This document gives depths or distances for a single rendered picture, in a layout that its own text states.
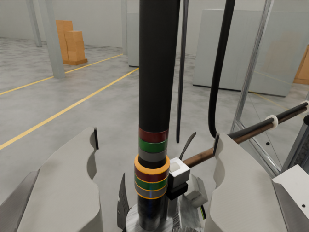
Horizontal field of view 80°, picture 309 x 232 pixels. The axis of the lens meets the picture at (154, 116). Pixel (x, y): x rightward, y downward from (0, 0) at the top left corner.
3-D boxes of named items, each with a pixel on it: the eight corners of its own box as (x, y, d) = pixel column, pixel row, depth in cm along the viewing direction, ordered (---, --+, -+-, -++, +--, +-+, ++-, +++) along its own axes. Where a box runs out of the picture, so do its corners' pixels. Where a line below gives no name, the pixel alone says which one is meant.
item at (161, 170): (155, 170, 27) (157, 144, 25) (174, 190, 24) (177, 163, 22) (128, 182, 25) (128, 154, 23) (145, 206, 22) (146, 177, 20)
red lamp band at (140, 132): (157, 124, 23) (157, 115, 22) (174, 137, 20) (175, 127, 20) (133, 131, 21) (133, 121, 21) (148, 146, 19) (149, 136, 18)
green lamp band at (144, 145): (157, 133, 23) (157, 124, 23) (173, 147, 21) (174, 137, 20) (133, 140, 22) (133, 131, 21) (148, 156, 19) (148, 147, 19)
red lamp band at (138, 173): (156, 153, 26) (157, 146, 25) (176, 173, 23) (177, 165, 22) (128, 165, 24) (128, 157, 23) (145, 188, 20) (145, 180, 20)
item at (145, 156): (156, 141, 24) (157, 133, 23) (172, 156, 22) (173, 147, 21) (133, 149, 22) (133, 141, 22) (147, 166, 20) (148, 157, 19)
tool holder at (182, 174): (164, 193, 34) (168, 149, 29) (191, 225, 28) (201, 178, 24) (117, 217, 29) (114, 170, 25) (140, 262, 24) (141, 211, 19)
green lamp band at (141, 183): (156, 161, 26) (156, 154, 26) (175, 181, 23) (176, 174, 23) (128, 172, 24) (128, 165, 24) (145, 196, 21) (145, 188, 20)
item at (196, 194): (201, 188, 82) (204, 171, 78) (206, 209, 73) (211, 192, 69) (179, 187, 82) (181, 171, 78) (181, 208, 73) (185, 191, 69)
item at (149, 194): (155, 168, 27) (156, 161, 26) (174, 188, 24) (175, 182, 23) (128, 180, 25) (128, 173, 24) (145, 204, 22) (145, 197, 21)
